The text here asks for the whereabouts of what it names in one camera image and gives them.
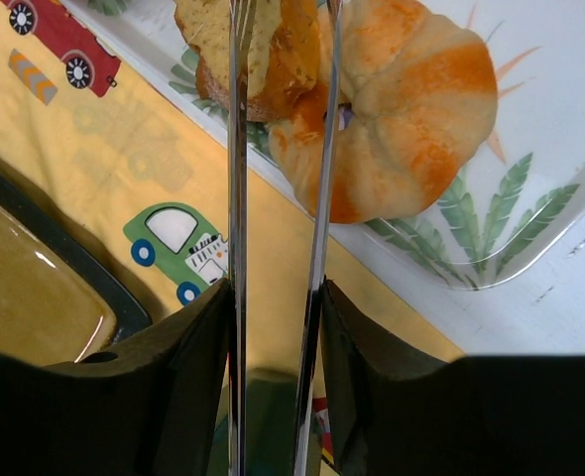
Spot dark square plate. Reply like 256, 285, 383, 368
0, 174, 151, 365

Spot orange striped croissant bread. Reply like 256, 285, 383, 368
268, 0, 499, 225

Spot floral white serving tray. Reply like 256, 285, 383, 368
58, 0, 585, 292

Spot sliced brown bread loaf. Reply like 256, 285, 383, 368
174, 0, 319, 123

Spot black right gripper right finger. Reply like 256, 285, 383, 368
321, 282, 585, 475

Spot yellow vehicle print placemat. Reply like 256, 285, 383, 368
0, 0, 467, 467

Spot silver metal tongs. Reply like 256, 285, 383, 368
227, 1, 342, 475

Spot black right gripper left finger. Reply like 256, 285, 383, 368
0, 280, 231, 475

